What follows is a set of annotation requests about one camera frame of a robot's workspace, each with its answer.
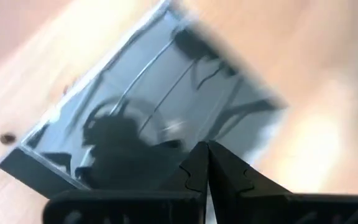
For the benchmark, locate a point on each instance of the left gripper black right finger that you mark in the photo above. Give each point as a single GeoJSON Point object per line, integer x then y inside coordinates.
{"type": "Point", "coordinates": [259, 205]}

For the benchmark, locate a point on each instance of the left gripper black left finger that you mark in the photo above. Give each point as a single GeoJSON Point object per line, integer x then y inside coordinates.
{"type": "Point", "coordinates": [166, 205]}

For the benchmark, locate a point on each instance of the shiny CD jewel case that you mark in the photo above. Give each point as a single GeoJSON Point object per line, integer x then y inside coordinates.
{"type": "Point", "coordinates": [166, 77]}

